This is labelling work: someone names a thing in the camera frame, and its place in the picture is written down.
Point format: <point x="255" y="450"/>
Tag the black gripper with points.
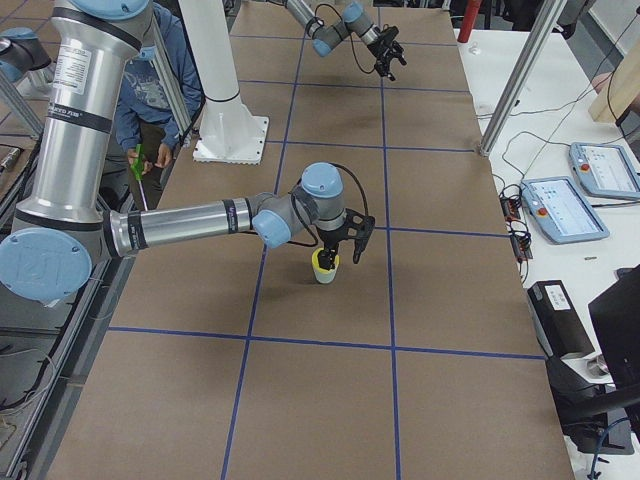
<point x="330" y="238"/>
<point x="383" y="46"/>

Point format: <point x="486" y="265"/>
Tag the yellow cup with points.
<point x="325" y="260"/>

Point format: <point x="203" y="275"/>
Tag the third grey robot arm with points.
<point x="26" y="64"/>

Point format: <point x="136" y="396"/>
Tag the light green cup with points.
<point x="324" y="276"/>

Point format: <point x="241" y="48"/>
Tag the red cylinder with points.
<point x="470" y="15"/>

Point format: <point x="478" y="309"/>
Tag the person in blue shirt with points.
<point x="143" y="114"/>

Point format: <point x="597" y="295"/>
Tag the wooden board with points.
<point x="620" y="91"/>

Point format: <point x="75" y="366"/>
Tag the near blue teach pendant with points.
<point x="561" y="211"/>

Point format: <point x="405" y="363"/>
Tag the blue teach pendant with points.
<point x="561" y="211"/>
<point x="604" y="171"/>

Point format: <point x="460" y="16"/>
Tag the far blue teach pendant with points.
<point x="604" y="171"/>

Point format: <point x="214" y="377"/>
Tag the small black box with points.
<point x="559" y="329"/>

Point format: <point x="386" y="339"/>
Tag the black computer monitor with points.
<point x="595" y="418"/>

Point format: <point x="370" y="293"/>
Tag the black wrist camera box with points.
<point x="360" y="228"/>

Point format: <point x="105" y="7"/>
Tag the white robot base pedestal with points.
<point x="228" y="132"/>

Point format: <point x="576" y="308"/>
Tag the aluminium frame post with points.
<point x="534" y="44"/>

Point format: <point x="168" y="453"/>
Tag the green handled tool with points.
<point x="137" y="167"/>

